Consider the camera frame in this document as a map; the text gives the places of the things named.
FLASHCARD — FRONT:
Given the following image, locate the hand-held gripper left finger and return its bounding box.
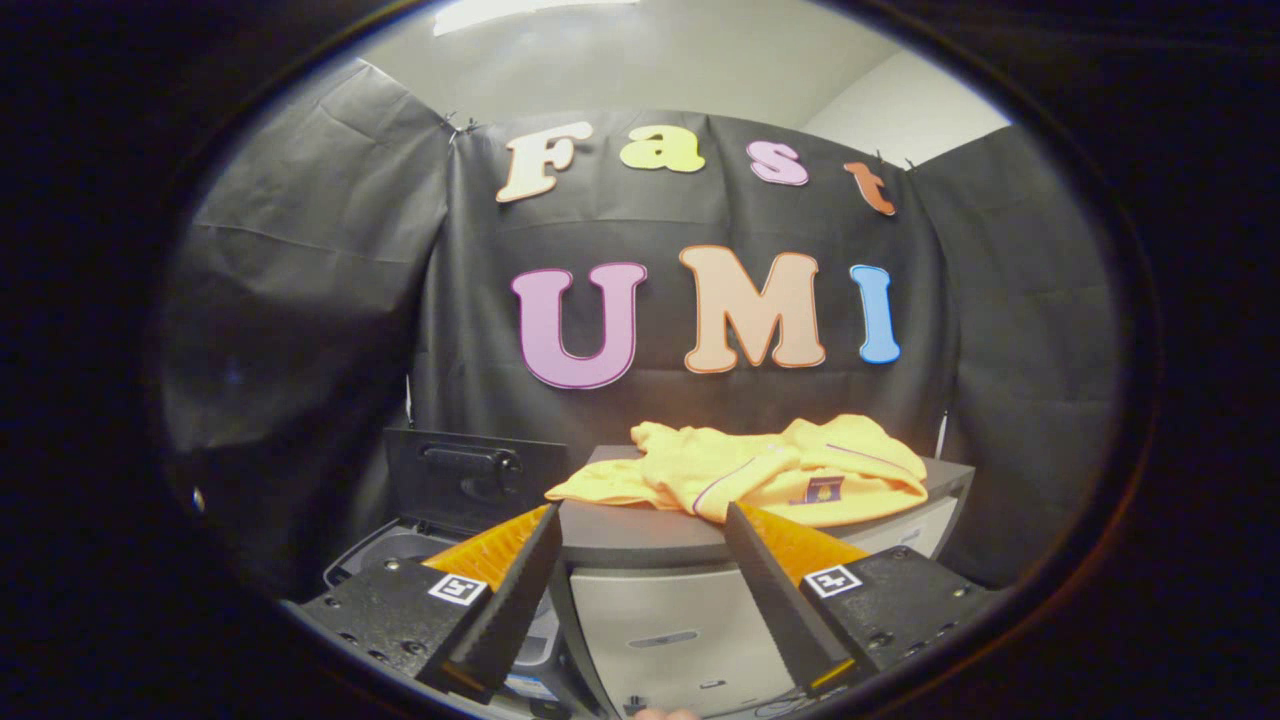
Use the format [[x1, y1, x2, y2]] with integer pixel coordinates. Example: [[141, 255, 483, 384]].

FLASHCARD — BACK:
[[300, 503, 563, 703]]

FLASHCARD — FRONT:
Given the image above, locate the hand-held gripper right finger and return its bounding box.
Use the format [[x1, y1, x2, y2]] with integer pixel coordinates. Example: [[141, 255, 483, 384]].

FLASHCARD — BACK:
[[724, 501, 996, 699]]

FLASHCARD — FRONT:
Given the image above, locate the grey washing machine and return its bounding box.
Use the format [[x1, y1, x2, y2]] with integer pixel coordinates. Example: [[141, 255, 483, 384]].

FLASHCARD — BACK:
[[322, 518, 601, 719]]

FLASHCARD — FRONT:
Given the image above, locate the orange shirt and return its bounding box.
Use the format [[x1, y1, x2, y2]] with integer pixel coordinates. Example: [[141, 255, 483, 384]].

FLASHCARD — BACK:
[[545, 414, 929, 528]]

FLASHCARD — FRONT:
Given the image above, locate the black backdrop cloth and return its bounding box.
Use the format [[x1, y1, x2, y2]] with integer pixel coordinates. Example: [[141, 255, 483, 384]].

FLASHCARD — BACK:
[[160, 58, 1121, 601]]

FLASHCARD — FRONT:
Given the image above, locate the beige cabinet with dark frame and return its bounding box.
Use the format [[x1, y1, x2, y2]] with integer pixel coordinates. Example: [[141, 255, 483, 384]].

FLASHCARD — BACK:
[[548, 445, 976, 719]]

